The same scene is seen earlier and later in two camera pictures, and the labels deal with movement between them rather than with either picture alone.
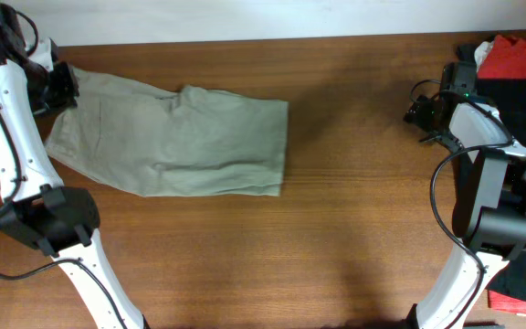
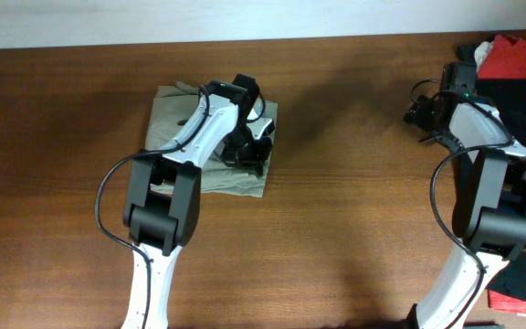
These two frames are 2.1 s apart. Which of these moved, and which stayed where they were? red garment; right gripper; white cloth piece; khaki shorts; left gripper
Moved: left gripper; khaki shorts
Stayed: right gripper; white cloth piece; red garment
